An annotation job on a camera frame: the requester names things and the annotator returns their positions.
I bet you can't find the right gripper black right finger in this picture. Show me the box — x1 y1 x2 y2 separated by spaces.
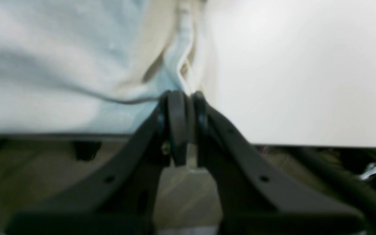
191 92 366 235

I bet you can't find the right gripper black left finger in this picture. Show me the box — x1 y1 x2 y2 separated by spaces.
5 92 189 235

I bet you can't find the beige grey t-shirt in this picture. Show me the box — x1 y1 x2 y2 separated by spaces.
0 0 210 134

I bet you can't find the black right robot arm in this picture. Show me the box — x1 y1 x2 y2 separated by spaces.
5 91 376 235

